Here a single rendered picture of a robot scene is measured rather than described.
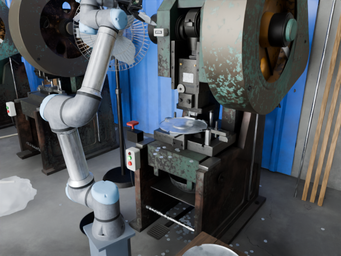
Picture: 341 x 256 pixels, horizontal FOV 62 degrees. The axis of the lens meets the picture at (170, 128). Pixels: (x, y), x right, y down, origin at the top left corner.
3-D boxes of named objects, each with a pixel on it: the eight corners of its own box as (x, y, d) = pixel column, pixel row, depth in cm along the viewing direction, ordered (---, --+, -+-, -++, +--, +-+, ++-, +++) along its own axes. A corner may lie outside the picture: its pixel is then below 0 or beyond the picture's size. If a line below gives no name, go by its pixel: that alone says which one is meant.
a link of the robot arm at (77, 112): (78, 128, 100) (116, 0, 105) (58, 123, 105) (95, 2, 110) (100, 134, 110) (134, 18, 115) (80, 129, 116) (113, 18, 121)
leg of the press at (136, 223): (140, 233, 197) (135, 107, 166) (129, 226, 203) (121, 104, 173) (209, 180, 264) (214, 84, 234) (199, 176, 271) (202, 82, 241)
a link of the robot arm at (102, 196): (108, 223, 122) (105, 196, 118) (85, 213, 129) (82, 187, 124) (126, 209, 132) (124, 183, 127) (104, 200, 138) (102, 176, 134)
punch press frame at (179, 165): (198, 235, 171) (208, -11, 126) (145, 209, 197) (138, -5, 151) (251, 182, 230) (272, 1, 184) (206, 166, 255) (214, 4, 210)
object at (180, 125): (215, 124, 174) (215, 123, 174) (189, 138, 153) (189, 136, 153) (178, 115, 191) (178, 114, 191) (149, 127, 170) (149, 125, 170)
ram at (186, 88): (193, 110, 164) (195, 58, 154) (173, 106, 173) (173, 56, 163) (209, 104, 177) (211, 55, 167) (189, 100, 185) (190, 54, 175)
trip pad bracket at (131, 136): (138, 160, 187) (137, 132, 180) (128, 156, 192) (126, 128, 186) (144, 157, 191) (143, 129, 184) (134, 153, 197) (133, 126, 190)
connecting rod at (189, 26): (195, 72, 159) (197, 6, 148) (177, 70, 167) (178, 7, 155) (213, 68, 175) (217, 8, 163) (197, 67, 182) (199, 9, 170)
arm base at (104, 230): (99, 245, 123) (98, 227, 120) (87, 226, 135) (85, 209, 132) (130, 231, 132) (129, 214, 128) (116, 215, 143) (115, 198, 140)
